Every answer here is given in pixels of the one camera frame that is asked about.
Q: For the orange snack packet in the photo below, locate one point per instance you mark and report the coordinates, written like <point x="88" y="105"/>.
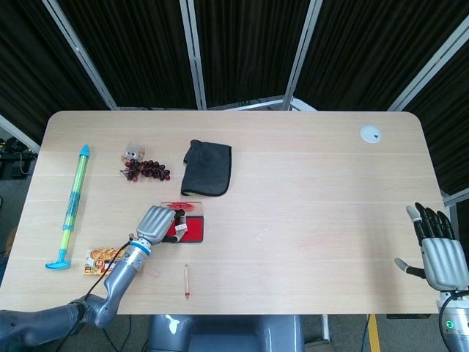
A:
<point x="96" y="261"/>

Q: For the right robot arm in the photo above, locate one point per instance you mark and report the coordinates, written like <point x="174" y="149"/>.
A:
<point x="454" y="319"/>

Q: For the small googly-eyed plush toy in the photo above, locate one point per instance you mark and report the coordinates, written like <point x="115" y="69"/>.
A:
<point x="134" y="152"/>

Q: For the small red stamp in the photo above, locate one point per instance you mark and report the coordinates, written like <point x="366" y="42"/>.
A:
<point x="181" y="228"/>

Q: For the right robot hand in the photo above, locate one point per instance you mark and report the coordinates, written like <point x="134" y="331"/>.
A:
<point x="439" y="262"/>

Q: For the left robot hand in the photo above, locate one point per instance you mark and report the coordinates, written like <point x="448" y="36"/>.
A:
<point x="157" y="225"/>

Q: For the green blue water pump toy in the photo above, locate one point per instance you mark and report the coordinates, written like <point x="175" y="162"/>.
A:
<point x="75" y="198"/>

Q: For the dark red grape bunch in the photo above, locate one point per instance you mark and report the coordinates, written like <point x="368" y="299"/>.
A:
<point x="148" y="169"/>

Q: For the wooden pen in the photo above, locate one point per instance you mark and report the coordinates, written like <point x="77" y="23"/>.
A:
<point x="187" y="281"/>

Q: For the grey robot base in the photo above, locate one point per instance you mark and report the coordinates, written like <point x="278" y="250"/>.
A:
<point x="224" y="333"/>

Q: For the dark grey folded cloth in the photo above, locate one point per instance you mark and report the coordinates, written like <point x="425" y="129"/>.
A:
<point x="209" y="168"/>

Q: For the black curtain partition screen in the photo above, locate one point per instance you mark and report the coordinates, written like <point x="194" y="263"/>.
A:
<point x="234" y="51"/>

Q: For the red ink pad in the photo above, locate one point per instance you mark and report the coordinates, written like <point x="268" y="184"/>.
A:
<point x="190" y="223"/>

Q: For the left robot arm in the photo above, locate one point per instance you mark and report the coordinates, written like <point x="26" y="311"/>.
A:
<point x="91" y="293"/>

